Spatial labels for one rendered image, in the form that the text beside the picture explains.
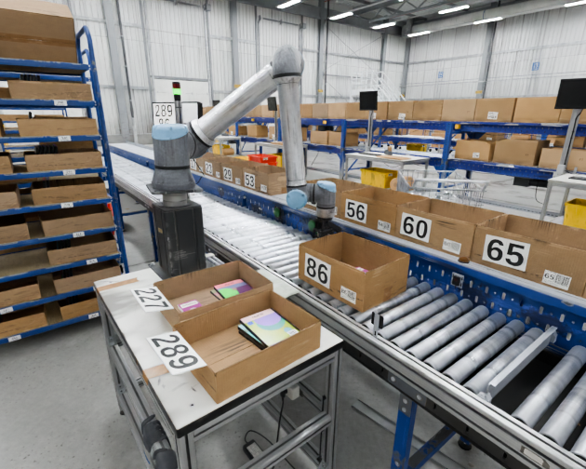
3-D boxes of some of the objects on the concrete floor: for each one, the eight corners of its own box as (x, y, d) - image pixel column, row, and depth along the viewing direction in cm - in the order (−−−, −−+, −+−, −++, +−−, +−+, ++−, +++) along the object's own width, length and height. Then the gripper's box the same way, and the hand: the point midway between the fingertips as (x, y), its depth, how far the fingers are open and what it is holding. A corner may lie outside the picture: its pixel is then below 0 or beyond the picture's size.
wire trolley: (388, 253, 393) (398, 160, 360) (441, 257, 384) (456, 162, 350) (397, 301, 294) (411, 178, 260) (469, 307, 284) (493, 180, 251)
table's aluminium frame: (118, 410, 183) (94, 288, 160) (219, 364, 217) (211, 257, 194) (201, 614, 109) (178, 440, 85) (334, 495, 143) (343, 347, 120)
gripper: (312, 216, 172) (310, 256, 179) (324, 220, 165) (322, 261, 172) (325, 213, 177) (323, 252, 184) (337, 217, 170) (335, 257, 177)
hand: (326, 253), depth 179 cm, fingers closed
